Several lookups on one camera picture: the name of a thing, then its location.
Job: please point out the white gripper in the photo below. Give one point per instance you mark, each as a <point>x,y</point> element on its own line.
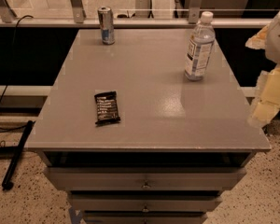
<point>278,44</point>

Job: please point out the blue plastic water bottle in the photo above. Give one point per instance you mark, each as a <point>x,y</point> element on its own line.
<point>201,41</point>

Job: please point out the grey drawer cabinet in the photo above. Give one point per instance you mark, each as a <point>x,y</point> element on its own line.
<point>166,121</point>

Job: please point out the black snack bar wrapper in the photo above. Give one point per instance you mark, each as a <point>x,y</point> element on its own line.
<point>107,108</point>

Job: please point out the silver energy drink can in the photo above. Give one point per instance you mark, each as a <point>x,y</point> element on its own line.
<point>105,16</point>

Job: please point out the top grey drawer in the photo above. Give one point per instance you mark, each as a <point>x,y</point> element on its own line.
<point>147,179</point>

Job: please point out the grey drawer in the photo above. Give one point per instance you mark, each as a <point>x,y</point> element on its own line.
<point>144,218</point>
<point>147,179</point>
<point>147,202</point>

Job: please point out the middle grey drawer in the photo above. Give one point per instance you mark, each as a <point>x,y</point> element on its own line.
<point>147,202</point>

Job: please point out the bottom grey drawer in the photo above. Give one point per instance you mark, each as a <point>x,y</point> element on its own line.
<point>144,218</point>

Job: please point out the black rod on floor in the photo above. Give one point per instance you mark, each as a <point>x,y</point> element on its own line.
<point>7,184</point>

